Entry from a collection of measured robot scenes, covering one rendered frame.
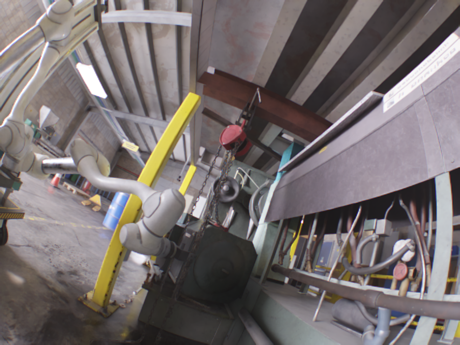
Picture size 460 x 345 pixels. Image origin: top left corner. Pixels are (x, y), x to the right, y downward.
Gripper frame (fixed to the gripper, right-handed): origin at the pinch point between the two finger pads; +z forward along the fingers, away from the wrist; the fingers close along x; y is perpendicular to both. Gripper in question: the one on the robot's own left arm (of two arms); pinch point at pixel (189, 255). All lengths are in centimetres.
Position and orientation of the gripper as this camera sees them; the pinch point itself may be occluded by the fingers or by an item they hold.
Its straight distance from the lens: 96.8
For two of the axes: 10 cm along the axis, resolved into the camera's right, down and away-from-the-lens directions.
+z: 4.8, 4.8, 7.3
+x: -8.0, -0.9, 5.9
